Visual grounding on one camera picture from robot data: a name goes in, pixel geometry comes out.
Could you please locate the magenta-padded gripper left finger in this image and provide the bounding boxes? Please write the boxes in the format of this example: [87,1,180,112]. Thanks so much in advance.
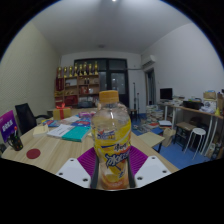
[55,147,100,190]

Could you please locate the black framed glass door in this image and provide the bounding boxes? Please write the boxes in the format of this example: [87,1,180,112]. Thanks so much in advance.
[73,58,130,108]

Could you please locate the orange drink bottle yellow label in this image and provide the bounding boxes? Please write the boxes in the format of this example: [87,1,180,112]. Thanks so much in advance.
[90,89,133,191]

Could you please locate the blue printed book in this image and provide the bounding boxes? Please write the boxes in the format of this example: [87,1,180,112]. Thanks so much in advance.
[70,116,92,128]

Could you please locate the white round stool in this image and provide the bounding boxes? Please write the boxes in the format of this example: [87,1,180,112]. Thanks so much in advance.
[184,127,207,155]

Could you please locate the yellow gift box red ribbon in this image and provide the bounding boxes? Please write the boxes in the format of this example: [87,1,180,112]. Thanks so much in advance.
[52,102,72,121]

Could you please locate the flat round red coaster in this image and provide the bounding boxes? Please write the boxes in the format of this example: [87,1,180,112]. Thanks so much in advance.
[26,148,42,160]

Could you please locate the wooden shelf unit with trophies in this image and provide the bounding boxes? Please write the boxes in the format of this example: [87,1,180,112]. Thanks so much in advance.
[54,60,101,108]

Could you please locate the black office chair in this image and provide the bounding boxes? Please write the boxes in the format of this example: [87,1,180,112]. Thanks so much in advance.
[14,102,51,136]

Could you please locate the teal notebook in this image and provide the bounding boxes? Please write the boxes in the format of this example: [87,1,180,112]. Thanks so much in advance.
[61,125,92,143]

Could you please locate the pink packet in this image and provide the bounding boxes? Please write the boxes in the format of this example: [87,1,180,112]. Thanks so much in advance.
[78,111,97,118]

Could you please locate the black computer monitor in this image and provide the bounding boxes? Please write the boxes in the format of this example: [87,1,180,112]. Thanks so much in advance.
[159,87,174,101]

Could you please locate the wooden low stool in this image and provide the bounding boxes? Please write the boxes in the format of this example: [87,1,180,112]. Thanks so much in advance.
[175,121,198,141]

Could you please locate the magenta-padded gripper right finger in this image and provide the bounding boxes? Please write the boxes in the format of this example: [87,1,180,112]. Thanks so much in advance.
[128,145,173,189]

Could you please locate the long wooden side desk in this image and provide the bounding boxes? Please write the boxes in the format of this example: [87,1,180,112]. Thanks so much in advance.
[156,98,224,158]

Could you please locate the pile of books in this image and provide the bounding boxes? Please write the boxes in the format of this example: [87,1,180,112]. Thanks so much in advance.
[145,104,165,126]

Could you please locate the blue patterned book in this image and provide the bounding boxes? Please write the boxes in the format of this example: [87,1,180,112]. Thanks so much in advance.
[42,119,61,128]

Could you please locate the pale yellow notepad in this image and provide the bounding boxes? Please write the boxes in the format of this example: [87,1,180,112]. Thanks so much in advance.
[32,123,50,138]

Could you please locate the white booklet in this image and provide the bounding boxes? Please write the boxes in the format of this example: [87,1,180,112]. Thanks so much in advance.
[46,123,75,139]

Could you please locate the purple sign board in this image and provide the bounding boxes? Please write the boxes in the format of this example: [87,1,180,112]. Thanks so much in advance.
[0,110,18,144]

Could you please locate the black tripod stand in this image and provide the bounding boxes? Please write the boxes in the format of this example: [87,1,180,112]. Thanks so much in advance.
[132,82,137,113]
[136,92,141,114]

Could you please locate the white wall air conditioner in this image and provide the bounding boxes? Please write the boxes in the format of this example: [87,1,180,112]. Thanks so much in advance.
[141,54,157,69]

